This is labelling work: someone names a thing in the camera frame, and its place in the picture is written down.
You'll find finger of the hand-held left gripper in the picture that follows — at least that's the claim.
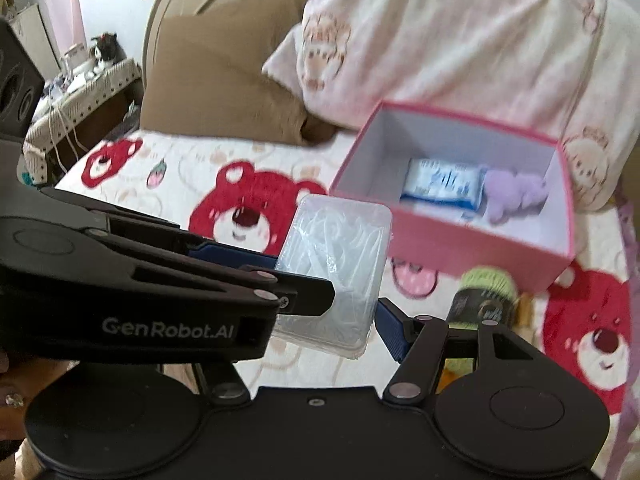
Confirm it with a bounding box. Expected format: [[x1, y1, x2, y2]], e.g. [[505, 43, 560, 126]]
[[42, 187, 279, 268], [100, 232, 336, 317]]

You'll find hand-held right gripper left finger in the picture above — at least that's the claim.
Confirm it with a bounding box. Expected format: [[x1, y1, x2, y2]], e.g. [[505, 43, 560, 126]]
[[197, 360, 252, 406]]

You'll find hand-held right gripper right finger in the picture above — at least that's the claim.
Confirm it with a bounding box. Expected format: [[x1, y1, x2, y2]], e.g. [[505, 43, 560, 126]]
[[375, 297, 551, 406]]

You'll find clear floss pick box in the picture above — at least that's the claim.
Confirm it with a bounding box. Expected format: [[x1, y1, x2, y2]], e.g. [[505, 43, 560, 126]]
[[274, 194, 394, 361]]

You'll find pink cardboard box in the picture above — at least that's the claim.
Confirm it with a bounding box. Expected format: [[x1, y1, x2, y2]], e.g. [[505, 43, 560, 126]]
[[330, 101, 577, 293]]

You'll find green yarn ball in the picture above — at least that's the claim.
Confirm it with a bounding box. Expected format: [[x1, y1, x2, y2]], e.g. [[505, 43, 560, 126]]
[[440, 266, 521, 376]]

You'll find blue wet wipes pack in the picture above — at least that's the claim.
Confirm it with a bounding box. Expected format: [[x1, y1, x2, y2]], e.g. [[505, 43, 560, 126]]
[[400, 158, 488, 218]]

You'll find purple plush toy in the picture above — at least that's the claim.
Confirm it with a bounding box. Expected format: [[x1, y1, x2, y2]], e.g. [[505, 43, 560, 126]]
[[482, 169, 548, 223]]

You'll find person's left hand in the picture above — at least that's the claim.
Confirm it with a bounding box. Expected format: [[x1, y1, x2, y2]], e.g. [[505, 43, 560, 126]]
[[0, 359, 71, 453]]

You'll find red bear print bedsheet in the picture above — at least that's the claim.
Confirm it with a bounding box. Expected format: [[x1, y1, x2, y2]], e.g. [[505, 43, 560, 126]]
[[55, 130, 640, 441]]

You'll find brown pillow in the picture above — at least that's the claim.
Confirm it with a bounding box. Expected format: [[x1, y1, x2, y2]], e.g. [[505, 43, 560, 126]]
[[140, 0, 336, 148]]

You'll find dark wooden nightstand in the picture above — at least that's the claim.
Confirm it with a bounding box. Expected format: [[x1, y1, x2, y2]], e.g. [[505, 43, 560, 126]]
[[75, 85, 143, 161]]

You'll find bedside table with cloth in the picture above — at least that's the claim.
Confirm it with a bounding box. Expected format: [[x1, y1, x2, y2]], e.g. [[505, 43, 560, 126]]
[[22, 57, 143, 181]]

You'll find cat plush toy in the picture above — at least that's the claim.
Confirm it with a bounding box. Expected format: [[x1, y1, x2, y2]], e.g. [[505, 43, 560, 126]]
[[89, 31, 127, 73]]

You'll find white cabinet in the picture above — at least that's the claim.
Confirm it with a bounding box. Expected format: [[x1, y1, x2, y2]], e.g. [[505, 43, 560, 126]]
[[7, 4, 61, 78]]

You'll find pink curtain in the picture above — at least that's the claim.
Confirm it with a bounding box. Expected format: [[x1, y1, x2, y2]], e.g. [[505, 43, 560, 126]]
[[37, 0, 83, 61]]

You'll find pink bear print quilt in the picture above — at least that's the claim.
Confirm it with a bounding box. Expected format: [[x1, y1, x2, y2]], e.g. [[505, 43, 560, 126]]
[[262, 0, 640, 213]]

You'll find white cable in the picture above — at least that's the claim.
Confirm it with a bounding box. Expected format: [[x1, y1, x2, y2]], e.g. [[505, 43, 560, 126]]
[[47, 105, 88, 171]]

